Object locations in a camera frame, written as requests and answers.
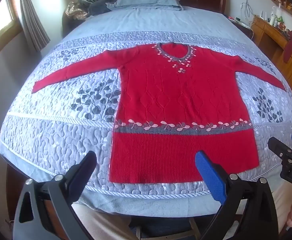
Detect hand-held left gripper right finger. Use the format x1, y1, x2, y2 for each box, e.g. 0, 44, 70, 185
194, 151, 279, 240

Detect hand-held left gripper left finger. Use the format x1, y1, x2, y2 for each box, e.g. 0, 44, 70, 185
16, 151, 98, 240

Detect red knit sweater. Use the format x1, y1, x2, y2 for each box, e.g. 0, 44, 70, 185
31, 42, 287, 183

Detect pile of dark clothes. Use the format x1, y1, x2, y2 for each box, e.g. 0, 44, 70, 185
78, 0, 118, 16

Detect grey leaf-print quilt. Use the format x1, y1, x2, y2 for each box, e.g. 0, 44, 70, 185
0, 5, 292, 214

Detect red sock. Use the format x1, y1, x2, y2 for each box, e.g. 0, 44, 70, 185
283, 29, 292, 63

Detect wooden cabinet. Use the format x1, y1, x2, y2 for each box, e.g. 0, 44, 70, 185
250, 16, 292, 87

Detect cluster of bottles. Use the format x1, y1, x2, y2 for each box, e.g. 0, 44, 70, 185
267, 5, 287, 28

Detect dark wooden nightstand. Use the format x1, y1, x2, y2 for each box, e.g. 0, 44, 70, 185
228, 17, 254, 40

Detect shiny gold bag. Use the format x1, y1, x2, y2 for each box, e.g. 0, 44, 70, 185
65, 1, 89, 21

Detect grey curtain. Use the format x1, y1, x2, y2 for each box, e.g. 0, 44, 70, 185
14, 0, 51, 53

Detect blue-grey pillow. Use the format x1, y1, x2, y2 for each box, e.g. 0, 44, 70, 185
106, 0, 184, 12

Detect white cables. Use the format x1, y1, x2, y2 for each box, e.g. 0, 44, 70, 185
240, 0, 256, 28

